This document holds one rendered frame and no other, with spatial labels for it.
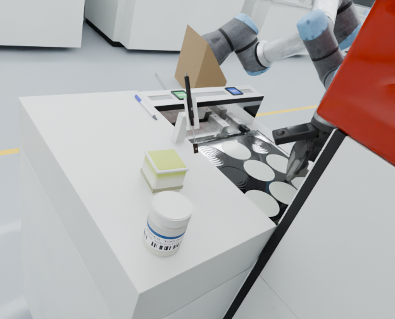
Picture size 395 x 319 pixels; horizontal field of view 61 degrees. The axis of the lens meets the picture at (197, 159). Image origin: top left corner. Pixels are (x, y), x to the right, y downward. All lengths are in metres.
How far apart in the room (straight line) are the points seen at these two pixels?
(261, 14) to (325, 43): 4.60
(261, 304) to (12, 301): 1.11
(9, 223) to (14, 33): 2.15
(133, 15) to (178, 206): 3.60
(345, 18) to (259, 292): 0.94
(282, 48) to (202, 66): 0.33
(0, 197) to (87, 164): 1.36
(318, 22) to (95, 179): 0.65
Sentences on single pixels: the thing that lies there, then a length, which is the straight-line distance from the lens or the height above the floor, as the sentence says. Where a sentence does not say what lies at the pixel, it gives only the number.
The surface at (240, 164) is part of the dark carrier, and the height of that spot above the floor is 0.90.
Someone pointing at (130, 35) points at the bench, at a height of 0.24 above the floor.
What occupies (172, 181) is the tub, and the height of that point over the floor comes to 1.00.
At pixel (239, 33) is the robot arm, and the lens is 1.54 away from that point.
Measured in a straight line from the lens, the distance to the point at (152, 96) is 1.12.
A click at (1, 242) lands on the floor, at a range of 1.88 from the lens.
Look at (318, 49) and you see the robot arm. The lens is 0.96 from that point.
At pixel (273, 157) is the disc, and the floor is 0.90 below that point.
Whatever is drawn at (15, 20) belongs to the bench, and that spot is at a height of 0.31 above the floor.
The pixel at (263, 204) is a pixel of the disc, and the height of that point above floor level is 0.90.
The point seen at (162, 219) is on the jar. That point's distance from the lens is 0.55.
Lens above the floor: 1.44
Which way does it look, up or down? 34 degrees down
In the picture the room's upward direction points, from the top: 19 degrees clockwise
